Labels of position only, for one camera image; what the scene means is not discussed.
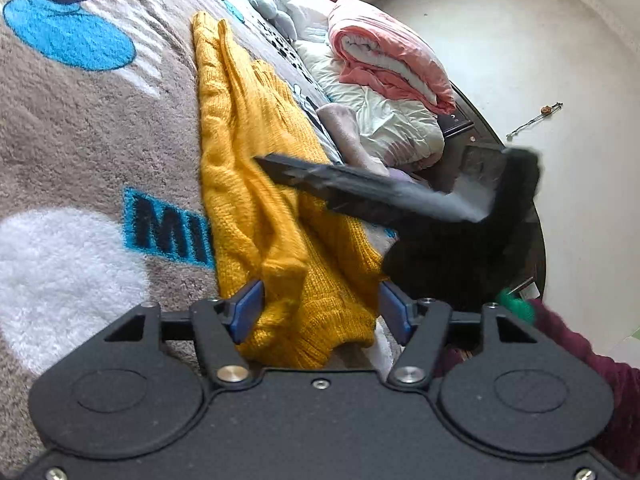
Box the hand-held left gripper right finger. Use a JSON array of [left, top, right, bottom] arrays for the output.
[[377, 280, 538, 391]]

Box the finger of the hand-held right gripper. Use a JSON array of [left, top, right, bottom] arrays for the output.
[[254, 152, 481, 226]]

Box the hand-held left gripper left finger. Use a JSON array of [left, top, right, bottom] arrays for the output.
[[102, 279, 266, 391]]

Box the yellow knitted sweater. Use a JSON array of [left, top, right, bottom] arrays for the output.
[[191, 10, 397, 371]]

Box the person's right forearm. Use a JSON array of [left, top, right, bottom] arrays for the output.
[[435, 287, 640, 467]]

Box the grey pink folded garment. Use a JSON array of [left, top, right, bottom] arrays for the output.
[[317, 104, 392, 178]]

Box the cream quilt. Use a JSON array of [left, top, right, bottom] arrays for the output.
[[295, 42, 447, 172]]

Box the dark wooden headboard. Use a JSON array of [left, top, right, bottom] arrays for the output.
[[435, 82, 549, 307]]

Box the pink rolled quilt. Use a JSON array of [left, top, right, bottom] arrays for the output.
[[327, 0, 457, 117]]

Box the white quilt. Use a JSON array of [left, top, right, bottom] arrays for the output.
[[277, 0, 342, 47]]

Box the light blue plush toy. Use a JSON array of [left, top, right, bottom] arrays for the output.
[[250, 0, 299, 42]]

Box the cartoon printed blanket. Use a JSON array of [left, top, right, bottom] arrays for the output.
[[0, 0, 401, 377]]

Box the hanging wall ornament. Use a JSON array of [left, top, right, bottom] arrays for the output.
[[506, 102, 565, 142]]

